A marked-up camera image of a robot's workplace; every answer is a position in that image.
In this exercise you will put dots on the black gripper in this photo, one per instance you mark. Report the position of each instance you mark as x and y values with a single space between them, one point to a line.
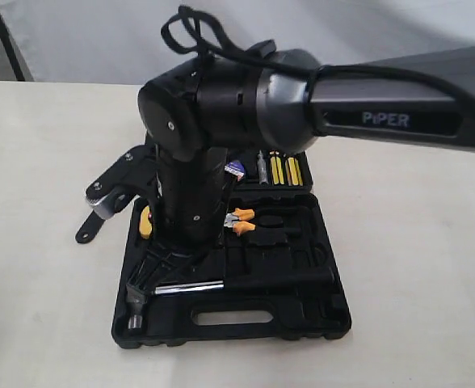
157 262

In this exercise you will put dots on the adjustable wrench black handle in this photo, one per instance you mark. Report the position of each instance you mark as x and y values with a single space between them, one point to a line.
89 228

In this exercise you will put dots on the black electrical tape roll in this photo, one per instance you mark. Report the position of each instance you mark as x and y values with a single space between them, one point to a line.
242 166

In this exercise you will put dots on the claw hammer black handle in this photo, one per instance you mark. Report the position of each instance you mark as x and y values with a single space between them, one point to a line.
138 298

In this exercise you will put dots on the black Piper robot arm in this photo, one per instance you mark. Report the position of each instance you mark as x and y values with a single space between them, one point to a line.
285 100

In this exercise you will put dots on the black plastic tool case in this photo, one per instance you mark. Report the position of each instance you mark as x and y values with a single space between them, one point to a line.
290 235

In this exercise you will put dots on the yellow tape measure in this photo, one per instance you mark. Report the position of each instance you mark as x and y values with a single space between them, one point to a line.
145 223

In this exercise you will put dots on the clear voltage tester screwdriver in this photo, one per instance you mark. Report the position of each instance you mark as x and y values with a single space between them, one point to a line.
262 169

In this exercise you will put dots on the yellow black screwdriver left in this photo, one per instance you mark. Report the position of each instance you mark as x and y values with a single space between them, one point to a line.
277 174

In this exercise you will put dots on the yellow black screwdriver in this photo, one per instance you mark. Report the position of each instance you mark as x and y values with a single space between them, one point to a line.
277 174
293 171

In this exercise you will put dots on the yellow black screwdriver right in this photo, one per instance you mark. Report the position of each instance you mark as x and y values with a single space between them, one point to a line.
293 171

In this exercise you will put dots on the black metal stand pole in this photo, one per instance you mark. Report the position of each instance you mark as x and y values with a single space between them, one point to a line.
5 38

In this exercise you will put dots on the orange handled pliers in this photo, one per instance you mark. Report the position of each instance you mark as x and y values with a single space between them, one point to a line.
239 221

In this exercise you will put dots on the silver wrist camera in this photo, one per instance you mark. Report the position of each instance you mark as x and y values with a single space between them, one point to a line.
112 203

